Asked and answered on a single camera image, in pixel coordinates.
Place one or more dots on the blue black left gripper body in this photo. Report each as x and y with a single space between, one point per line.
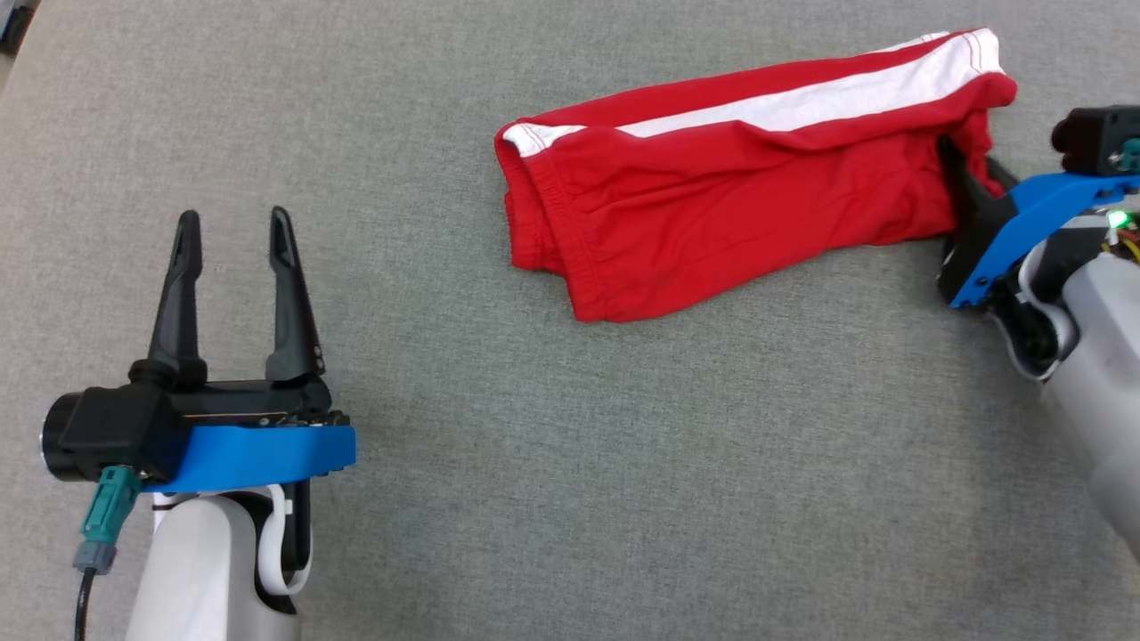
258 450

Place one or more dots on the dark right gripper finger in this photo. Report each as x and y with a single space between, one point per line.
971 196
1002 178

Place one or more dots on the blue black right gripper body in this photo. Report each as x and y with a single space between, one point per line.
1006 236

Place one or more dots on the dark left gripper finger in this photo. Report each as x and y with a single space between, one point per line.
292 312
183 312

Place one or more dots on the red white striped shorts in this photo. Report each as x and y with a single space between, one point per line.
712 196

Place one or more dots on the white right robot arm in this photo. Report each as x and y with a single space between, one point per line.
1104 383

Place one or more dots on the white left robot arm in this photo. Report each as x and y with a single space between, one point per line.
196 570

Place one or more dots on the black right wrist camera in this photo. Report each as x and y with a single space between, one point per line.
1091 138

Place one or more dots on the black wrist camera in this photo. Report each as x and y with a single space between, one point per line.
107 432
1091 138

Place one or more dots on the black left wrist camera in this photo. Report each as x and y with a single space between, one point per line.
107 432

